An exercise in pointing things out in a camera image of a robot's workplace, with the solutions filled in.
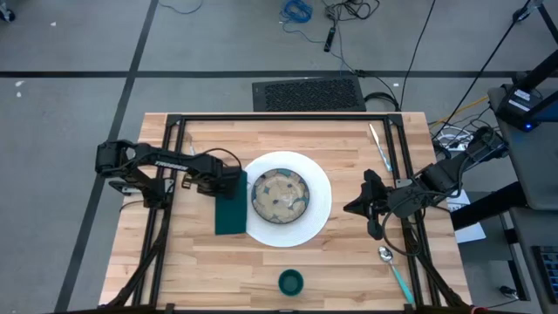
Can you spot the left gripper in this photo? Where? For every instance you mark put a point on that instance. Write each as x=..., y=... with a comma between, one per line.
x=222, y=183

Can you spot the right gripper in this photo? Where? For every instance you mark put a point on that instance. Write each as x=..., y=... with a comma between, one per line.
x=392, y=202

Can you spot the dark green cloth napkin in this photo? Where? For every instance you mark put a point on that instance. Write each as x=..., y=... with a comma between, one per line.
x=231, y=213

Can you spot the patterned ceramic bowl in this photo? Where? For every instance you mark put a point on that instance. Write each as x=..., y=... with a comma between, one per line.
x=281, y=196

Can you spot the white round plate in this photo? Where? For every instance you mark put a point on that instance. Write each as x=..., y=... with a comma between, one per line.
x=287, y=235

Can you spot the dark green plastic cup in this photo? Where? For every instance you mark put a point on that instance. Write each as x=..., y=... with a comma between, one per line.
x=290, y=283

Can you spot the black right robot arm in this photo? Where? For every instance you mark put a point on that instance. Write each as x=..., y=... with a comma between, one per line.
x=444, y=174

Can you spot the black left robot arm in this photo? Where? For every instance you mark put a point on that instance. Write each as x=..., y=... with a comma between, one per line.
x=170, y=165

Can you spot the white paper sheet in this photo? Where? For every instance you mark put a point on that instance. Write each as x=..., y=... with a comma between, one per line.
x=473, y=233

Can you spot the black perforated floor grate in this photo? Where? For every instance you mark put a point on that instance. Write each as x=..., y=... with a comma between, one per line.
x=309, y=93

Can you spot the black desk leg bar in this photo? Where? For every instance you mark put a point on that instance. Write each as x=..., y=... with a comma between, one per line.
x=488, y=205

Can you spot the black box blue light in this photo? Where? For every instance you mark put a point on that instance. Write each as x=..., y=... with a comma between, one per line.
x=514, y=111

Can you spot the grey side desk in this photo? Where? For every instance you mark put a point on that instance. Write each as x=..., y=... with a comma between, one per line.
x=540, y=165

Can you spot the black keyboard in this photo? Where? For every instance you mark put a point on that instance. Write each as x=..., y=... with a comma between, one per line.
x=550, y=272

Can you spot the black stand beam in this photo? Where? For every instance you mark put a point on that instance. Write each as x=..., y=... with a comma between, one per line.
x=540, y=70

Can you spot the black tripod stand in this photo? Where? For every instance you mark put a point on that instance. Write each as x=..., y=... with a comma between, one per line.
x=549, y=22

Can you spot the black caster wheel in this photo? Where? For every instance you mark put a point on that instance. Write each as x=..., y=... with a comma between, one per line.
x=6, y=15

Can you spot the black aluminium table frame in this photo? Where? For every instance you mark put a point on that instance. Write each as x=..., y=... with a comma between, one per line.
x=283, y=117

